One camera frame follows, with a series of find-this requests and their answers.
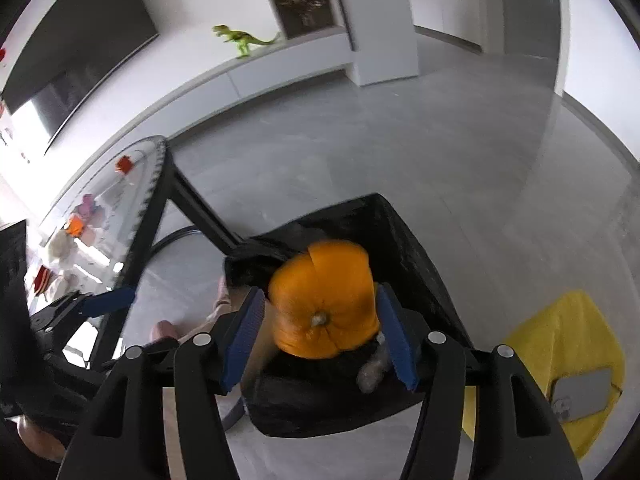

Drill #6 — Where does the white crumpled tissue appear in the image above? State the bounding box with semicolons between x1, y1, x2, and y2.
45;230;76;266

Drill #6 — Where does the grey smartphone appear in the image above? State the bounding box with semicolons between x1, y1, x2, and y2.
550;369;621;423

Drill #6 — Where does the round white table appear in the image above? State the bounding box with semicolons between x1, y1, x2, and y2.
25;135;251;371

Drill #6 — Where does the white low cabinet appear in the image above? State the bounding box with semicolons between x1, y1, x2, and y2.
165;30;357;137

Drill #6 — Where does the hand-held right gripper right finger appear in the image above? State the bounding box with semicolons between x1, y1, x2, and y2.
375;282;583;480

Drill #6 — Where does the clear crumpled plastic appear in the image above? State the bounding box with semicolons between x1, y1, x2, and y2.
357;350;391;393

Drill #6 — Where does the orange tangerine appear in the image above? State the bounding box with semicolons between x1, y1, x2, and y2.
267;240;382;360

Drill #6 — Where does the black bag lined bin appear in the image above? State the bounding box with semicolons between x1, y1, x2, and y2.
222;192;476;438

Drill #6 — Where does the vase of dried flowers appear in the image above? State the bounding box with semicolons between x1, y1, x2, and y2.
280;0;326;28

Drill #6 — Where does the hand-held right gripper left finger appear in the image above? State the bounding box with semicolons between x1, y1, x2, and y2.
57;287;266;480

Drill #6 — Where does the yellow cloth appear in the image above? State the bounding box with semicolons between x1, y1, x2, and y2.
462;290;626;461

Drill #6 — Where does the green toy dinosaur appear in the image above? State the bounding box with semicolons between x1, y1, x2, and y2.
212;24;282;59

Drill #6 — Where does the person's leg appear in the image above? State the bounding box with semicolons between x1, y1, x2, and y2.
177;300;238;341

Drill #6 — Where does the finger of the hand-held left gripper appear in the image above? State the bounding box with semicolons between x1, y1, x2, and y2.
30;287;137;332

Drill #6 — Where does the black wall television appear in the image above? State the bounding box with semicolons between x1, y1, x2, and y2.
0;0;160;155

